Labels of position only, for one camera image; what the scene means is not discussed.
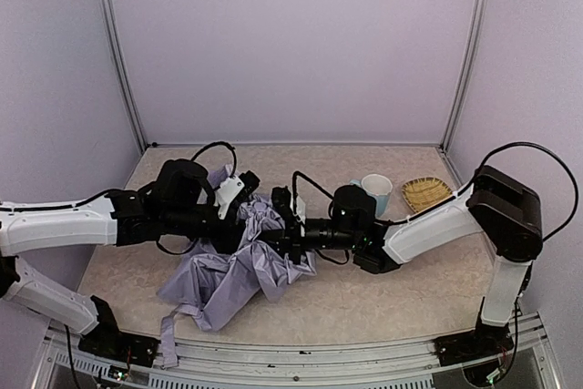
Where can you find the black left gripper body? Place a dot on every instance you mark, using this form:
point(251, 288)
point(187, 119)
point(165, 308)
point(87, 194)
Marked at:
point(232, 229)

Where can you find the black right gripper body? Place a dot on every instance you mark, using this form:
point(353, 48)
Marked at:
point(294, 234)

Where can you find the lavender folding umbrella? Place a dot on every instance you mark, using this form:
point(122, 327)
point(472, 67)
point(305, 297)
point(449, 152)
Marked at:
point(211, 287)

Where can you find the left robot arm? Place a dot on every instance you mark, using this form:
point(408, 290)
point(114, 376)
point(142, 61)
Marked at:
point(181, 201)

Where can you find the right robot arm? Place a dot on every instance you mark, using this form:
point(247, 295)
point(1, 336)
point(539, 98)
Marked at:
point(492, 204)

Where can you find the light blue mug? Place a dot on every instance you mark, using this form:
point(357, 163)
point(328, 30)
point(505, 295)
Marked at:
point(379, 187)

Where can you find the woven bamboo tray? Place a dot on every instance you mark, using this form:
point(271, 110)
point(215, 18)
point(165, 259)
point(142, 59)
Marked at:
point(423, 193)

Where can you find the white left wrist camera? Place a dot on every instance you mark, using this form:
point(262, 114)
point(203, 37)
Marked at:
point(235, 189)

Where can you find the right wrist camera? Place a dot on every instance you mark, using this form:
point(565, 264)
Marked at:
point(291, 210)

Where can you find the front aluminium rail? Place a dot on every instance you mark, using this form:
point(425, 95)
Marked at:
point(411, 363)

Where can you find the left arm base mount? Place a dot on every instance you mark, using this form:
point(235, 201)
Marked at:
point(129, 348)

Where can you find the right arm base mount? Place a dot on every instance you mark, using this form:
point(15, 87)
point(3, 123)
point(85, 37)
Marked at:
point(469, 346)

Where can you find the left aluminium frame post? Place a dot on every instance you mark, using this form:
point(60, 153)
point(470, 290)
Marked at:
point(121, 72)

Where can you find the aluminium frame post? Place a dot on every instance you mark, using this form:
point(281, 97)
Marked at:
point(121, 72)
point(464, 78)

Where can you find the right aluminium frame post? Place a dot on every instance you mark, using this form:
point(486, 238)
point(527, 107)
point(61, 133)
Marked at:
point(464, 78)

